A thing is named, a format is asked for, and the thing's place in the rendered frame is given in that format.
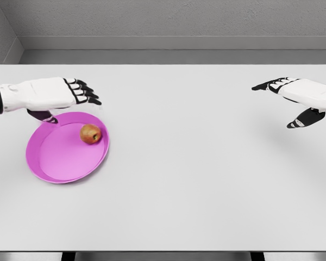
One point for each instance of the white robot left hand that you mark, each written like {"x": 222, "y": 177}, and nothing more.
{"x": 46, "y": 93}

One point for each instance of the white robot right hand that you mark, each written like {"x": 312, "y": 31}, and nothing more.
{"x": 307, "y": 92}

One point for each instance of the red-yellow apple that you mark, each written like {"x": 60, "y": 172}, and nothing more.
{"x": 90, "y": 133}

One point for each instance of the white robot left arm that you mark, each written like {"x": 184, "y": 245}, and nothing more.
{"x": 5, "y": 98}

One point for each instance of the pink round plate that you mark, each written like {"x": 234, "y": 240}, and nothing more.
{"x": 65, "y": 157}

